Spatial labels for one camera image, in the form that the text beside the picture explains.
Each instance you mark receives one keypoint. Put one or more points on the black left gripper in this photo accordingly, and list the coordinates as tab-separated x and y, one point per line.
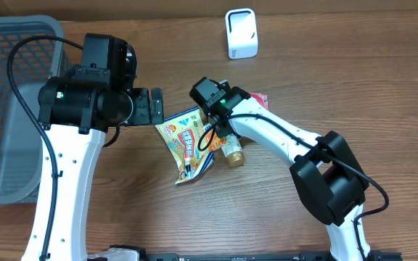
144	114

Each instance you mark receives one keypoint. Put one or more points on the white blue wipes pack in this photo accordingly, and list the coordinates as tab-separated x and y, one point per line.
181	133

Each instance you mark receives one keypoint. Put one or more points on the orange Kleenex tissue pack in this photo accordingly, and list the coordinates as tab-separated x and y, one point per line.
215	142

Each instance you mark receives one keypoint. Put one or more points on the white floral cream tube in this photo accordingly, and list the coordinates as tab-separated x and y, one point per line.
232	150

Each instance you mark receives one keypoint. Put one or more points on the red purple Carefree pack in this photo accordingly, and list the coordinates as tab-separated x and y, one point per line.
262	99

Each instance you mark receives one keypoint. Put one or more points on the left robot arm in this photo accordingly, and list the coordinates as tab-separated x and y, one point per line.
76	111

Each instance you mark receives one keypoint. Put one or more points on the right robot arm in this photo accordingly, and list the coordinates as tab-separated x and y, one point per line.
329	180

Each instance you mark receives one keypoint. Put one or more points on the white barcode scanner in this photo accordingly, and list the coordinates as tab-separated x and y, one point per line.
241	33

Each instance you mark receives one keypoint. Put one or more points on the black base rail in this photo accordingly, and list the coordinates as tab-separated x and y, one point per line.
304	256

